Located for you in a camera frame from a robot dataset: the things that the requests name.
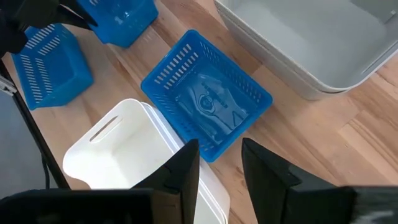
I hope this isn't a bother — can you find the blue slotted plastic basket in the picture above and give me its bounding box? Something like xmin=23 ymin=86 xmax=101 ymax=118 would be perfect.
xmin=11 ymin=23 xmax=95 ymax=111
xmin=76 ymin=0 xmax=159 ymax=49
xmin=140 ymin=29 xmax=274 ymax=164

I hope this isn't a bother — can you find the silver metal bracket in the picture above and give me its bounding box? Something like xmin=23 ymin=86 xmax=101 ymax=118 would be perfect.
xmin=0 ymin=74 xmax=16 ymax=96

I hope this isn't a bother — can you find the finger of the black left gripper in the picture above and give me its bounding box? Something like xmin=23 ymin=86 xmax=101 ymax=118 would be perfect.
xmin=57 ymin=4 xmax=98 ymax=31

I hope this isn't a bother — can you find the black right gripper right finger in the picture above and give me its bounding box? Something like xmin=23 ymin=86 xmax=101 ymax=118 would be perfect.
xmin=241 ymin=138 xmax=301 ymax=224

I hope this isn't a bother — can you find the grey plastic basket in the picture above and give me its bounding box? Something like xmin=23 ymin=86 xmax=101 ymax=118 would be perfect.
xmin=213 ymin=0 xmax=398 ymax=101

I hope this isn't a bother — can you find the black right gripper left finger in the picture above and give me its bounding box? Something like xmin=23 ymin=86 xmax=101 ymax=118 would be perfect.
xmin=132 ymin=138 xmax=201 ymax=224

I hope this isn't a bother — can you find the black metal table frame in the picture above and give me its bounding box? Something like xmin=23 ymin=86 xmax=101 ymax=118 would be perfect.
xmin=0 ymin=58 xmax=71 ymax=190

